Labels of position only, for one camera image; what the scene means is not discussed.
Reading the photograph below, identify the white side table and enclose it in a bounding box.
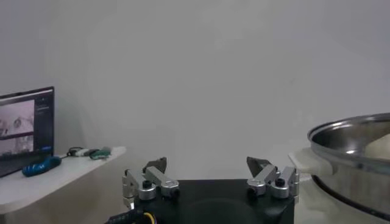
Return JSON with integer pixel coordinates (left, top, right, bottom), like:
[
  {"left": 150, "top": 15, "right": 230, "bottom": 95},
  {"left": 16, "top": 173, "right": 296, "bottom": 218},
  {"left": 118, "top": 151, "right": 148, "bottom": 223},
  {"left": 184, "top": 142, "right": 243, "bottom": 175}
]
[{"left": 0, "top": 145, "right": 127, "bottom": 215}]

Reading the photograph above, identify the stainless steel steamer basket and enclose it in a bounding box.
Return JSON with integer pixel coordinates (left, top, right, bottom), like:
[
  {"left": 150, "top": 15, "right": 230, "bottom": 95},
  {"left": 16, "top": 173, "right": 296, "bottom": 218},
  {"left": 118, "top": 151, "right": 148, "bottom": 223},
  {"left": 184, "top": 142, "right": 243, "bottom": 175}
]
[{"left": 307, "top": 113, "right": 390, "bottom": 177}]

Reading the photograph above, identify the green clamp tool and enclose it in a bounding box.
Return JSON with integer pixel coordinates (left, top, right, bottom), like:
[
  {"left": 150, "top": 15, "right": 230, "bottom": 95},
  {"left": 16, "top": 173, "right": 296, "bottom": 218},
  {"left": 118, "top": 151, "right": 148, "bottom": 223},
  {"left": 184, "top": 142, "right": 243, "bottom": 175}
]
[{"left": 90, "top": 147, "right": 112, "bottom": 161}]

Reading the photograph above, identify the black laptop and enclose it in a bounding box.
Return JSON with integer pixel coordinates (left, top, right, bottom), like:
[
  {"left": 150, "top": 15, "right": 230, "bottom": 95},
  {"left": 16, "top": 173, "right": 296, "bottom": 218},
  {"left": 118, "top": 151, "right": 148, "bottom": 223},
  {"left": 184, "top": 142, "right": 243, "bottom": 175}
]
[{"left": 0, "top": 86, "right": 55, "bottom": 179}]

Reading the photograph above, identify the white electric cooker pot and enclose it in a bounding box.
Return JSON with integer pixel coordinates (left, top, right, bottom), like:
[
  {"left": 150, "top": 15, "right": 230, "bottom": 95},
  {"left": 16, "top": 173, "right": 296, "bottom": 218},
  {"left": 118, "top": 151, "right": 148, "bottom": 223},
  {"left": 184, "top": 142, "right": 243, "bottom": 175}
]
[{"left": 288, "top": 148, "right": 390, "bottom": 222}]

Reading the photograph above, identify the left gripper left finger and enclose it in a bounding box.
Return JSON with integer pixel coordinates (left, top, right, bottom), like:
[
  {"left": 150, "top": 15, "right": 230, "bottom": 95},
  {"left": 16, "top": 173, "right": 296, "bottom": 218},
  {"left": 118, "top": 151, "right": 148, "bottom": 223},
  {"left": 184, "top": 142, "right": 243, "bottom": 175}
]
[{"left": 121, "top": 156, "right": 180, "bottom": 211}]

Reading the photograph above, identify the blue computer mouse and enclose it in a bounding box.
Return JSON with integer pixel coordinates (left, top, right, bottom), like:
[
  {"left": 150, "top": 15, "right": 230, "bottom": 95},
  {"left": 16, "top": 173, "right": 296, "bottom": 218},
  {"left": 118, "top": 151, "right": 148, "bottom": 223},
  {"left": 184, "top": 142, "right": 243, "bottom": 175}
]
[{"left": 21, "top": 156, "right": 62, "bottom": 178}]

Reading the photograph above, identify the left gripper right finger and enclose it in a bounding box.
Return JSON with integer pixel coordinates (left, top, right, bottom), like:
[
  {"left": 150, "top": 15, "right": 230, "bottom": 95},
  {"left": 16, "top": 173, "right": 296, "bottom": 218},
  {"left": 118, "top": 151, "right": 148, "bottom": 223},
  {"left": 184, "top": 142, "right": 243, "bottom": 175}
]
[{"left": 246, "top": 156, "right": 301, "bottom": 202}]

